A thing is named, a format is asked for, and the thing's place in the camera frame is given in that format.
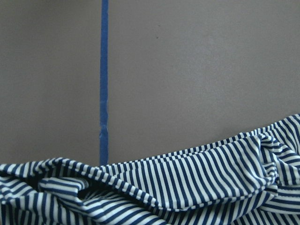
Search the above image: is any brown paper table mat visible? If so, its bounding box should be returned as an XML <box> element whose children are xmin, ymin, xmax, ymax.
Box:
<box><xmin>0</xmin><ymin>0</ymin><xmax>300</xmax><ymax>166</ymax></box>

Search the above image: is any navy white striped polo shirt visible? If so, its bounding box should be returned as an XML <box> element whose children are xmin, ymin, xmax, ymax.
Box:
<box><xmin>0</xmin><ymin>114</ymin><xmax>300</xmax><ymax>225</ymax></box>

